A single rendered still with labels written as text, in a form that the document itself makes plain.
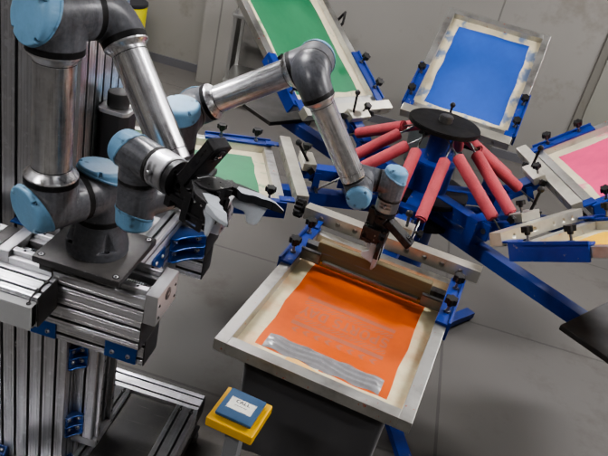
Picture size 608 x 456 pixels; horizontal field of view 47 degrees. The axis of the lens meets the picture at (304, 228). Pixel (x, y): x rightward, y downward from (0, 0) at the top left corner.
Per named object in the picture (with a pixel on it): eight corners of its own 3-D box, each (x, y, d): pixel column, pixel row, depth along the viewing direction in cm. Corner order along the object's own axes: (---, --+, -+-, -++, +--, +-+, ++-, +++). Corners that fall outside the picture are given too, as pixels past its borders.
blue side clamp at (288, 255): (288, 278, 235) (292, 261, 232) (274, 272, 236) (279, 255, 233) (318, 242, 260) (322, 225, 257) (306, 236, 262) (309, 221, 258)
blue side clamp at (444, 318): (444, 340, 223) (451, 324, 220) (430, 335, 224) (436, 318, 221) (460, 296, 248) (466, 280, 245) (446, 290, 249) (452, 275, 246)
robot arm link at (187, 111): (150, 145, 205) (155, 101, 199) (165, 129, 217) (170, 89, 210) (189, 155, 205) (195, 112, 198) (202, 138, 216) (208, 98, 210)
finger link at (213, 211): (221, 251, 112) (211, 224, 120) (230, 218, 110) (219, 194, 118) (202, 248, 111) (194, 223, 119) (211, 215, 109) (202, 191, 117)
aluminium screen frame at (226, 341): (408, 434, 182) (412, 423, 180) (212, 348, 195) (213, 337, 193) (458, 291, 248) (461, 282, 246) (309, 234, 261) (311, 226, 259)
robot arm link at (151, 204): (174, 224, 142) (180, 177, 136) (130, 241, 133) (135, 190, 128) (148, 207, 145) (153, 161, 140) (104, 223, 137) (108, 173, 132)
